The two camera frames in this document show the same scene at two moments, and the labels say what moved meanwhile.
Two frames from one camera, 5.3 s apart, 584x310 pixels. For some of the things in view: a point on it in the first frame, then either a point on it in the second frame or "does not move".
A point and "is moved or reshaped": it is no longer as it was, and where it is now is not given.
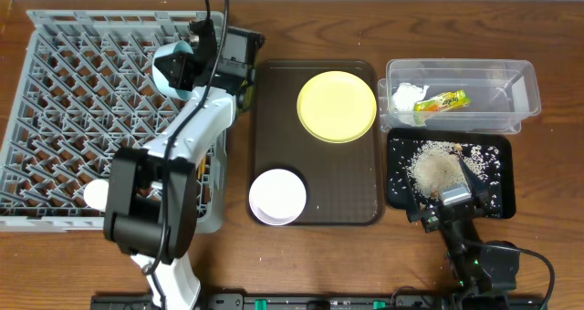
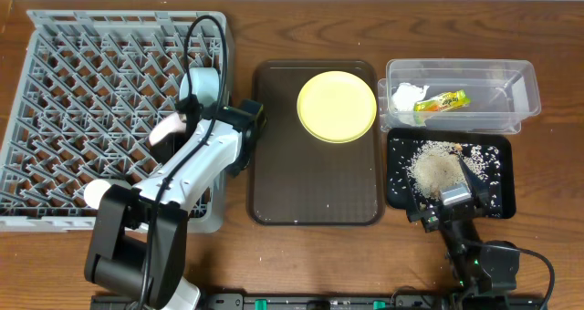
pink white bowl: (276, 197) to (171, 124)
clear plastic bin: (502, 93) does not move
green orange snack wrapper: (443, 102) does not move
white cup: (96, 194) does not move
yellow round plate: (336, 107) does not move
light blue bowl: (180, 46) is moved or reshaped
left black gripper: (181, 68) to (192, 110)
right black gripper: (431, 222) does not move
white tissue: (406, 95) does not move
